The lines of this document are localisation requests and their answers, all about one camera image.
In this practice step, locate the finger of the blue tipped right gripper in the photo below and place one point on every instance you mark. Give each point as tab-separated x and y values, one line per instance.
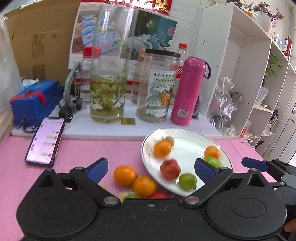
255	164

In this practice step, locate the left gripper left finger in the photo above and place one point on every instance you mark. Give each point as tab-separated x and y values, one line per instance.
88	178

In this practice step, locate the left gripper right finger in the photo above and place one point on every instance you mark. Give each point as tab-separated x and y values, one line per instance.
214	180

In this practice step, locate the green round apple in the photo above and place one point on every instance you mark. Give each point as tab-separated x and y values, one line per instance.
214	162

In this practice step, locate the orange tangerine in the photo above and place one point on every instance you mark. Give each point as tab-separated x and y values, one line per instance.
162	149
124	175
212	151
144	186

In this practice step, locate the large green oval fruit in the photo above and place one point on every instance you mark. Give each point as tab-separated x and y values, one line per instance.
124	195

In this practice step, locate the red small apple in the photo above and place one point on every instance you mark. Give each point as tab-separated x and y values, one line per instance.
170	169
158	195

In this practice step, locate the tan longan fruit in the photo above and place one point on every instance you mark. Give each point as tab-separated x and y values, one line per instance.
170	140

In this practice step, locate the red small apple front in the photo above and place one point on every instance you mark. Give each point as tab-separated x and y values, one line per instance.
158	195

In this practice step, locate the person left hand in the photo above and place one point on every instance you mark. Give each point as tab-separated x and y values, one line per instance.
291	226

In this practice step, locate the white ceramic plate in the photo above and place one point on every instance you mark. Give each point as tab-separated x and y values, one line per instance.
188	147

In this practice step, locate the black smartphone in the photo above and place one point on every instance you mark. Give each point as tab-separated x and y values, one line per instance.
45	142

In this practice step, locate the white flat board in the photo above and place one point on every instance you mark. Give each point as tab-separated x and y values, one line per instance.
83	127

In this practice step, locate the clear crumpled plastic bag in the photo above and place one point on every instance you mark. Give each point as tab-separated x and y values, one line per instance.
222	108

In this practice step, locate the white shelf unit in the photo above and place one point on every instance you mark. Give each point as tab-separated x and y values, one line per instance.
236	47

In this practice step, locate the pink floral tablecloth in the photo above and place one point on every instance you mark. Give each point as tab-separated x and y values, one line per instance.
17	177

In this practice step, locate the grey metal lever press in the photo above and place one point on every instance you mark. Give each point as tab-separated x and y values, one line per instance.
72	99

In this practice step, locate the pink thermos bottle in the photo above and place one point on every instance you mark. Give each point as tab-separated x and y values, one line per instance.
193	73

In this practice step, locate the blue plastic tool box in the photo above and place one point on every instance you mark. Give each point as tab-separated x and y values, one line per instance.
36	102

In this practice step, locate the red capped plastic bottle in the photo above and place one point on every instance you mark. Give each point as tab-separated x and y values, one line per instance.
90	66

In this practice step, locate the clear plastic tea jar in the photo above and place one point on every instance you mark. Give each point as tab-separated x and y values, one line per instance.
159	70

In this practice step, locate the cola bottle red cap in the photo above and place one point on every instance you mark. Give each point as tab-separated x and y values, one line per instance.
182	50

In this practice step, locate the brown cardboard box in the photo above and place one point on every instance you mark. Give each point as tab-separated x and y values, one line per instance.
40	35

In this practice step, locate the tall glass plant vase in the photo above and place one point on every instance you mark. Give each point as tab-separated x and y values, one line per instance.
107	88

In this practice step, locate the bedding wall poster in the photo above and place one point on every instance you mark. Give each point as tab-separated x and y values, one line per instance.
147	31

